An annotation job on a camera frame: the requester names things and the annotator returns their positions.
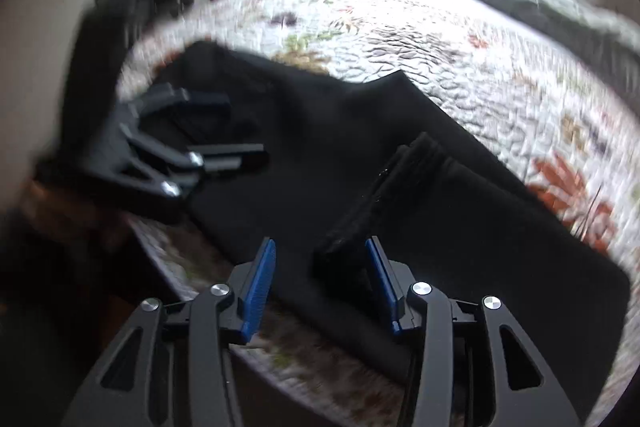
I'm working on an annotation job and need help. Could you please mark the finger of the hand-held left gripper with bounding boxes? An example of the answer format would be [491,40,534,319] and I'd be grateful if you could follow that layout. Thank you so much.
[114,83,232,146]
[37,127,267,225]

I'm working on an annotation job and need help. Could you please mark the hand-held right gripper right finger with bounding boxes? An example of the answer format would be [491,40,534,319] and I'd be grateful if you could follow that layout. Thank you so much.
[364,235,582,427]

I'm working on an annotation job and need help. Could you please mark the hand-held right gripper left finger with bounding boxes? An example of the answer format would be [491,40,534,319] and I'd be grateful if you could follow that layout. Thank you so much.
[62,237,277,427]

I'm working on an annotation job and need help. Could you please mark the black pants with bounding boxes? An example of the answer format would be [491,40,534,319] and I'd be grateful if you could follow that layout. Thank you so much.
[161,39,632,408]

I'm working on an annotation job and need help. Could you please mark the floral quilted blanket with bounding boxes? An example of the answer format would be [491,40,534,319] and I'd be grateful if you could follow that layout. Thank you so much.
[117,0,640,427]

